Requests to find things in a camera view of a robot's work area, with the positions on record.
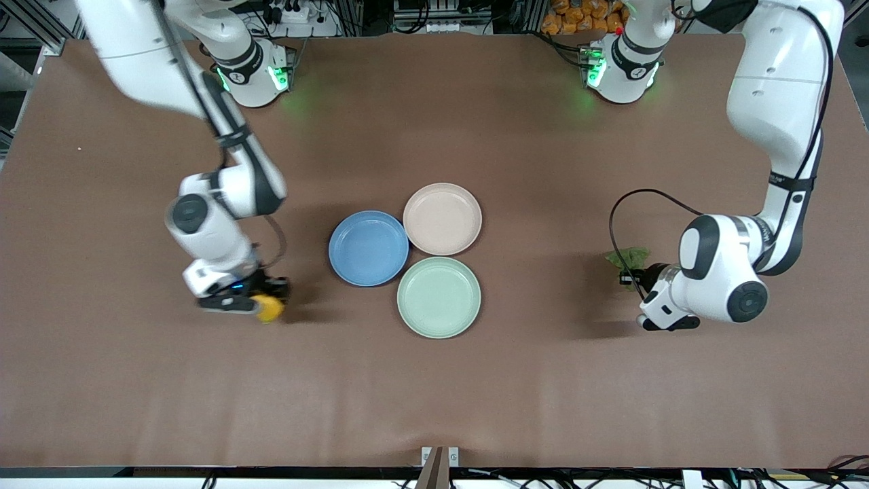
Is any green lettuce leaf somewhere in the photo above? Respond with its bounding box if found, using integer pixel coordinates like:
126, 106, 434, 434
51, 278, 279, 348
606, 246, 651, 291

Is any yellow lemon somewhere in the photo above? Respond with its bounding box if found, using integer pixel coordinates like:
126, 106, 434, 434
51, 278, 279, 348
251, 293, 285, 324

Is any blue plate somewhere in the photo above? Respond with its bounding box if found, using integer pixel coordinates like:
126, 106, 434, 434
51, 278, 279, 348
329, 210, 410, 287

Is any light green plate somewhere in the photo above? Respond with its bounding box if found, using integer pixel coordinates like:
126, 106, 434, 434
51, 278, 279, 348
396, 256, 482, 340

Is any beige plate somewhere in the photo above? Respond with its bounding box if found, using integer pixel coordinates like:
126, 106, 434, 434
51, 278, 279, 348
403, 183, 483, 257

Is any brown table cover sheet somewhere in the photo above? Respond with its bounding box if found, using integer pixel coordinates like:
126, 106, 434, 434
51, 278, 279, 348
0, 33, 869, 470

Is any orange snack bags pile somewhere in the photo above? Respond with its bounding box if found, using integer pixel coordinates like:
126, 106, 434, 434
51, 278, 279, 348
541, 0, 630, 36

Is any white power strip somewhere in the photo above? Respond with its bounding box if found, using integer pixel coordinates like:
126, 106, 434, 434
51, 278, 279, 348
261, 0, 312, 25

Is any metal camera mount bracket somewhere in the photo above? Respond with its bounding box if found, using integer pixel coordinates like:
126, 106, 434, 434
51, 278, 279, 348
415, 446, 460, 489

